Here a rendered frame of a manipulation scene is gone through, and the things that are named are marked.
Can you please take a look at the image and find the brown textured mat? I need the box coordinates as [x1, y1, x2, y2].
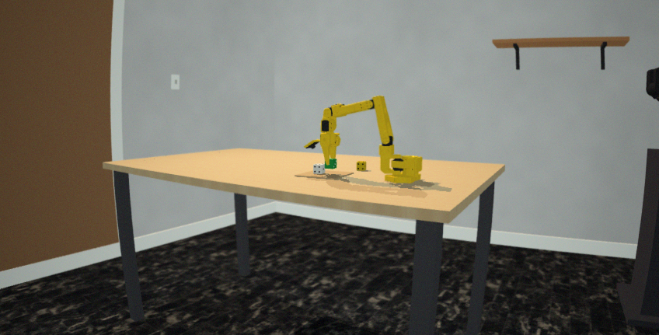
[295, 170, 353, 180]

